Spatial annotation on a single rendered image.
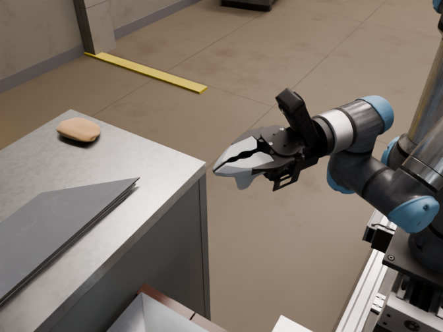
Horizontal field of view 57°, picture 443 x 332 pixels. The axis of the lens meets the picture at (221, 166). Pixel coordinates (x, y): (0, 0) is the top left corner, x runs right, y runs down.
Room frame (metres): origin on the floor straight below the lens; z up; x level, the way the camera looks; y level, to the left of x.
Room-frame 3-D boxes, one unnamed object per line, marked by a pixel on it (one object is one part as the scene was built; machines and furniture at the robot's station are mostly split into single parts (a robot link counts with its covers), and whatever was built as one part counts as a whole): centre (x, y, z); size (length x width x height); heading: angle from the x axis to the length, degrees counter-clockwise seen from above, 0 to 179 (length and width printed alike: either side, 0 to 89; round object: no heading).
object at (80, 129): (1.13, 0.48, 1.07); 0.16 x 0.10 x 0.04; 57
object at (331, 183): (0.61, -0.26, 1.34); 0.11 x 0.08 x 0.11; 31
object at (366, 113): (0.63, -0.26, 1.43); 0.11 x 0.08 x 0.09; 121
